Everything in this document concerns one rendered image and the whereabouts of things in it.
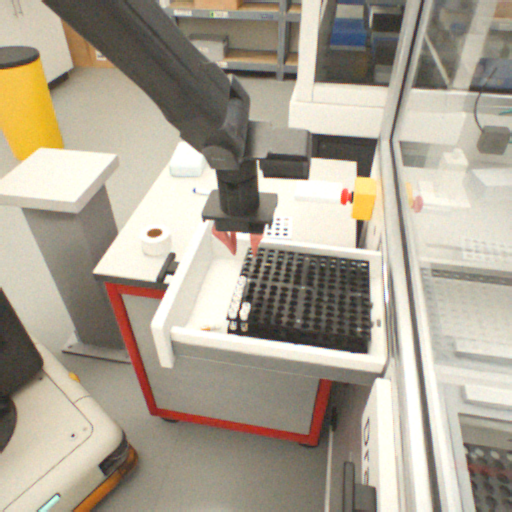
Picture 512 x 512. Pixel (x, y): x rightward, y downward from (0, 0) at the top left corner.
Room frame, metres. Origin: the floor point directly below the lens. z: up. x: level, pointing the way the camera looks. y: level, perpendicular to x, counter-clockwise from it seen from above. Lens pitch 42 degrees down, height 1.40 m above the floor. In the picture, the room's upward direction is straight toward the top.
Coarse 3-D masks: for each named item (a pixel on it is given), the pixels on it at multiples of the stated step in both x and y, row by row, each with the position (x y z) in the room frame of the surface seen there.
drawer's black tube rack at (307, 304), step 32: (256, 256) 0.57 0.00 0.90; (288, 256) 0.57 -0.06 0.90; (320, 256) 0.56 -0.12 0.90; (256, 288) 0.48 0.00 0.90; (288, 288) 0.48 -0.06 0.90; (320, 288) 0.52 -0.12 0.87; (352, 288) 0.49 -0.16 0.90; (256, 320) 0.44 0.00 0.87; (288, 320) 0.42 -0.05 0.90; (320, 320) 0.42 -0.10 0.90; (352, 320) 0.44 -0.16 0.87; (352, 352) 0.39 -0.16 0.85
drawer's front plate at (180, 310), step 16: (208, 224) 0.63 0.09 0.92; (192, 240) 0.58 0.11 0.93; (208, 240) 0.62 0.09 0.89; (192, 256) 0.53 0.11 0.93; (208, 256) 0.61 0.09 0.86; (176, 272) 0.49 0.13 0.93; (192, 272) 0.52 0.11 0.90; (176, 288) 0.46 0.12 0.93; (192, 288) 0.51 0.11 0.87; (176, 304) 0.44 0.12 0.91; (192, 304) 0.50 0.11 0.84; (160, 320) 0.39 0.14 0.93; (176, 320) 0.43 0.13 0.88; (160, 336) 0.38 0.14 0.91; (160, 352) 0.38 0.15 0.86
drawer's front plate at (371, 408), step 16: (384, 384) 0.29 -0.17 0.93; (368, 400) 0.30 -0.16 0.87; (384, 400) 0.26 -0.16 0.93; (368, 416) 0.27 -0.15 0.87; (384, 416) 0.24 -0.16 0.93; (384, 432) 0.22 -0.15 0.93; (384, 448) 0.20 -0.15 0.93; (368, 464) 0.21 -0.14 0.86; (384, 464) 0.19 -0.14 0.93; (384, 480) 0.17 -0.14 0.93; (384, 496) 0.15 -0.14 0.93
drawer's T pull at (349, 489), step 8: (344, 464) 0.19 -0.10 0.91; (352, 464) 0.19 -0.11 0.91; (344, 472) 0.18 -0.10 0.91; (352, 472) 0.18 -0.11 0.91; (344, 480) 0.18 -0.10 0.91; (352, 480) 0.18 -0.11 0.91; (344, 488) 0.17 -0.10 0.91; (352, 488) 0.17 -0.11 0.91; (360, 488) 0.17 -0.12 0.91; (368, 488) 0.17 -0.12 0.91; (344, 496) 0.16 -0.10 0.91; (352, 496) 0.16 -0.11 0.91; (360, 496) 0.16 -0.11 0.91; (368, 496) 0.16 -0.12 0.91; (376, 496) 0.16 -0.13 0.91; (344, 504) 0.15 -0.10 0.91; (352, 504) 0.15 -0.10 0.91; (360, 504) 0.15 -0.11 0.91; (368, 504) 0.15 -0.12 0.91; (376, 504) 0.15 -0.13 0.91
